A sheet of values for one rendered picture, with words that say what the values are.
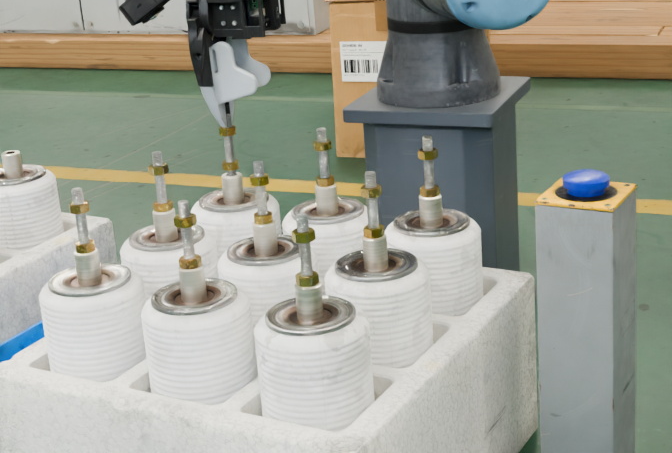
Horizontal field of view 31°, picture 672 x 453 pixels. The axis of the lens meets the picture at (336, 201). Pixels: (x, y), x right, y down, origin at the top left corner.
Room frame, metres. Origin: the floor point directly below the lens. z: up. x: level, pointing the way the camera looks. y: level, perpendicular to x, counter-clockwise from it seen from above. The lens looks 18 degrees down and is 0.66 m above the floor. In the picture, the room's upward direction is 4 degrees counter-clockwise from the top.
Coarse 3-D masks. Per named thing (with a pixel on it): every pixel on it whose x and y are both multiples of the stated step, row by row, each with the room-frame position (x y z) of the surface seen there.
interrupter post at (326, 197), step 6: (318, 186) 1.20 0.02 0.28; (330, 186) 1.19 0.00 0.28; (318, 192) 1.19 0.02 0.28; (324, 192) 1.19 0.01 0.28; (330, 192) 1.19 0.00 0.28; (336, 192) 1.20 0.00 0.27; (318, 198) 1.19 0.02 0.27; (324, 198) 1.19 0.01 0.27; (330, 198) 1.19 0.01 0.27; (336, 198) 1.20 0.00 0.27; (318, 204) 1.19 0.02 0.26; (324, 204) 1.19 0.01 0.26; (330, 204) 1.19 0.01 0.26; (336, 204) 1.20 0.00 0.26; (318, 210) 1.19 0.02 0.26; (324, 210) 1.19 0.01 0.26; (330, 210) 1.19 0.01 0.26; (336, 210) 1.19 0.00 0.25
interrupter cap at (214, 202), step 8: (216, 192) 1.29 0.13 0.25; (248, 192) 1.28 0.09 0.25; (200, 200) 1.26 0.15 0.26; (208, 200) 1.26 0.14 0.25; (216, 200) 1.26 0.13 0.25; (248, 200) 1.26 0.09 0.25; (208, 208) 1.23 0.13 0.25; (216, 208) 1.23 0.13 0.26; (224, 208) 1.23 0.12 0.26; (232, 208) 1.22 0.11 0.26; (240, 208) 1.22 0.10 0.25; (248, 208) 1.23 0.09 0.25
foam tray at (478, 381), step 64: (448, 320) 1.07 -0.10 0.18; (512, 320) 1.11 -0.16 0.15; (0, 384) 1.02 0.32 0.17; (64, 384) 0.99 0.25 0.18; (128, 384) 0.98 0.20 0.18; (256, 384) 0.96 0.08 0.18; (384, 384) 0.96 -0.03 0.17; (448, 384) 0.98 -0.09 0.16; (512, 384) 1.11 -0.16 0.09; (0, 448) 1.03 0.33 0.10; (64, 448) 0.99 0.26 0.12; (128, 448) 0.95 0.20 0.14; (192, 448) 0.91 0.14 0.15; (256, 448) 0.88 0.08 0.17; (320, 448) 0.85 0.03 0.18; (384, 448) 0.87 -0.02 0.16; (448, 448) 0.97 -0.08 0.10; (512, 448) 1.10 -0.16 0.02
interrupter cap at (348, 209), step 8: (312, 200) 1.23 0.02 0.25; (344, 200) 1.23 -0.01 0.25; (352, 200) 1.22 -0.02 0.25; (296, 208) 1.21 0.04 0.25; (304, 208) 1.21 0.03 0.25; (312, 208) 1.21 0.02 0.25; (344, 208) 1.21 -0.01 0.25; (352, 208) 1.20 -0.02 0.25; (360, 208) 1.19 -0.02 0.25; (312, 216) 1.18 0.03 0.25; (320, 216) 1.19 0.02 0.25; (328, 216) 1.19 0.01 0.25; (336, 216) 1.18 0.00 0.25; (344, 216) 1.18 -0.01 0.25; (352, 216) 1.17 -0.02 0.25; (312, 224) 1.17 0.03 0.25; (320, 224) 1.16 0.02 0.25
